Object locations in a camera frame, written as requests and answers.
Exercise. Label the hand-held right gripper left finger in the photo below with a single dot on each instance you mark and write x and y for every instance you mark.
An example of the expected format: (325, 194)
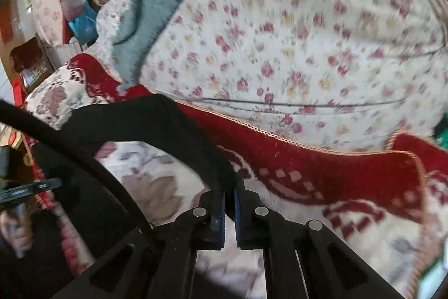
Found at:
(217, 215)

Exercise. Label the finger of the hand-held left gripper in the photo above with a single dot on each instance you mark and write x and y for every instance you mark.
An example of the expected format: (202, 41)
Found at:
(38, 187)

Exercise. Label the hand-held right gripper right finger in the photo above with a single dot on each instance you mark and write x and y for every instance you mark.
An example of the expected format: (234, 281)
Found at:
(239, 218)

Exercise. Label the black pants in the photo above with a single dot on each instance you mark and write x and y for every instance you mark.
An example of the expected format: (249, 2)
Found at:
(140, 124)

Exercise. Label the person's left hand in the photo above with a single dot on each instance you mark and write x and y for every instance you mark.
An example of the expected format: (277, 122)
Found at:
(26, 232)

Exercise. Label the red floral blanket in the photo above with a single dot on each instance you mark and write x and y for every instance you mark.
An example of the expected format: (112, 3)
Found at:
(315, 159)

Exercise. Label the dark red cloth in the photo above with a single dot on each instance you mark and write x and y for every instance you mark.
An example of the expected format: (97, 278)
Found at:
(26, 52)

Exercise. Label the blue plastic bag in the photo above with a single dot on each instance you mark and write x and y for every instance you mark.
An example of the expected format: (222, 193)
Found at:
(84, 27)

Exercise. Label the floral bedding stack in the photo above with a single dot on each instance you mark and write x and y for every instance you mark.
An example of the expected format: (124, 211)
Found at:
(45, 8)

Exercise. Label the clear plastic bag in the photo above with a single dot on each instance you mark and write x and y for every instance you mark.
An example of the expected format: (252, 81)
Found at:
(73, 3)

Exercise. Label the white floral quilt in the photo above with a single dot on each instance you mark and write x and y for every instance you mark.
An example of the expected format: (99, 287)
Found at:
(280, 39)

